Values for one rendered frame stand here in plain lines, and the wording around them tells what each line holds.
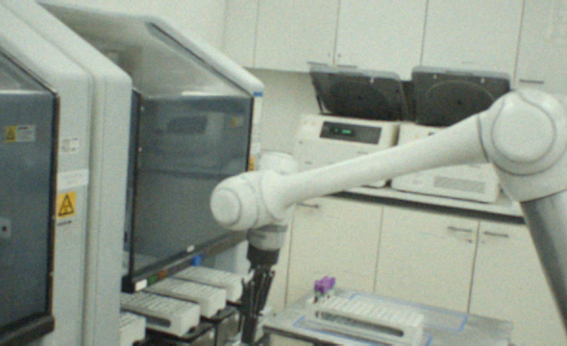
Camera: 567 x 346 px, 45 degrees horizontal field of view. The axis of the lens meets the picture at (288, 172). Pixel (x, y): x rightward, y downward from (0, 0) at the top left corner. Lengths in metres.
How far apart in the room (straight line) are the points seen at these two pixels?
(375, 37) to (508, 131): 2.94
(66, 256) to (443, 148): 0.76
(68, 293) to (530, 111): 0.90
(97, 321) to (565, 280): 0.92
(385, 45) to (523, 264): 1.43
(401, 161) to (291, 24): 2.87
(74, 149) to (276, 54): 2.96
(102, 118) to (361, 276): 2.65
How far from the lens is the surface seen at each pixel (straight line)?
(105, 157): 1.41
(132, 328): 1.65
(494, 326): 2.05
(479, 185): 3.66
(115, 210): 1.47
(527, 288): 3.73
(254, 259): 1.52
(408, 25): 3.98
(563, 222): 1.18
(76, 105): 1.33
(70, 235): 1.36
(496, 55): 3.90
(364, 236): 3.79
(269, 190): 1.32
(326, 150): 3.79
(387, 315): 1.80
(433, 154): 1.37
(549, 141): 1.11
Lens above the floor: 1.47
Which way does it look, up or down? 8 degrees down
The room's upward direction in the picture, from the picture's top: 5 degrees clockwise
